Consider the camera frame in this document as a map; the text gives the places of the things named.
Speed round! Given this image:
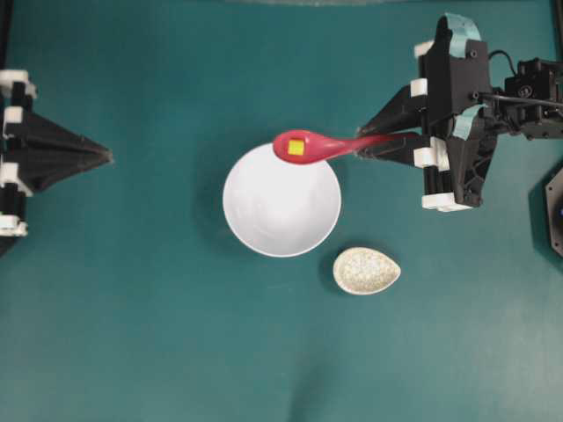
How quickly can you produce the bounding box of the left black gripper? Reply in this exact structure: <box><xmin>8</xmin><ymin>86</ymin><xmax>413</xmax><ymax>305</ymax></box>
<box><xmin>1</xmin><ymin>69</ymin><xmax>113</xmax><ymax>237</ymax></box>

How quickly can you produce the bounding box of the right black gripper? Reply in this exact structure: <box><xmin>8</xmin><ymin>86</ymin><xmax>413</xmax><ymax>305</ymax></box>
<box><xmin>355</xmin><ymin>13</ymin><xmax>497</xmax><ymax>212</ymax></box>

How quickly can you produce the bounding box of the red plastic spoon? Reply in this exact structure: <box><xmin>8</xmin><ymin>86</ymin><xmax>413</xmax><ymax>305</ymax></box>
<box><xmin>272</xmin><ymin>129</ymin><xmax>423</xmax><ymax>166</ymax></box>

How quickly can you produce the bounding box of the yellow hexagonal prism block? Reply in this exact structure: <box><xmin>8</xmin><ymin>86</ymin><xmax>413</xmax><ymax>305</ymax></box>
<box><xmin>287</xmin><ymin>139</ymin><xmax>305</xmax><ymax>156</ymax></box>

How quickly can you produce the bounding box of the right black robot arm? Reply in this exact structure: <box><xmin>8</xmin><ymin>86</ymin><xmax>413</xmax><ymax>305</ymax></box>
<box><xmin>358</xmin><ymin>13</ymin><xmax>562</xmax><ymax>212</ymax></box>

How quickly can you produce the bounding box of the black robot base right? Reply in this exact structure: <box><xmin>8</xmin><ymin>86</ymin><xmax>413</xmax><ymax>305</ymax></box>
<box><xmin>528</xmin><ymin>161</ymin><xmax>562</xmax><ymax>267</ymax></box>

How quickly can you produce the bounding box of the white round bowl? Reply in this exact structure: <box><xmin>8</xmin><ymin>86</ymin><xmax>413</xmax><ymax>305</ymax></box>
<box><xmin>223</xmin><ymin>143</ymin><xmax>342</xmax><ymax>258</ymax></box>

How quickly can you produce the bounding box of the speckled teardrop ceramic dish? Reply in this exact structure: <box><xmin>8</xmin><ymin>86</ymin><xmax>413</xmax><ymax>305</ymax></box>
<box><xmin>333</xmin><ymin>247</ymin><xmax>401</xmax><ymax>295</ymax></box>

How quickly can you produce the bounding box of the black frame post left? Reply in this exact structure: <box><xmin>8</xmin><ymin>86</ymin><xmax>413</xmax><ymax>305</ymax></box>
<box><xmin>0</xmin><ymin>0</ymin><xmax>14</xmax><ymax>69</ymax></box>

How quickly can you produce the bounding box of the black frame post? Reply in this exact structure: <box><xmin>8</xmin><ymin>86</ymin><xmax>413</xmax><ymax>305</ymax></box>
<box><xmin>551</xmin><ymin>0</ymin><xmax>563</xmax><ymax>60</ymax></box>
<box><xmin>0</xmin><ymin>0</ymin><xmax>14</xmax><ymax>69</ymax></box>

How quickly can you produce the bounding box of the black frame post right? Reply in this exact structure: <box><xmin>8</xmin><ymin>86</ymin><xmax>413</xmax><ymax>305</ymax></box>
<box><xmin>551</xmin><ymin>0</ymin><xmax>563</xmax><ymax>60</ymax></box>

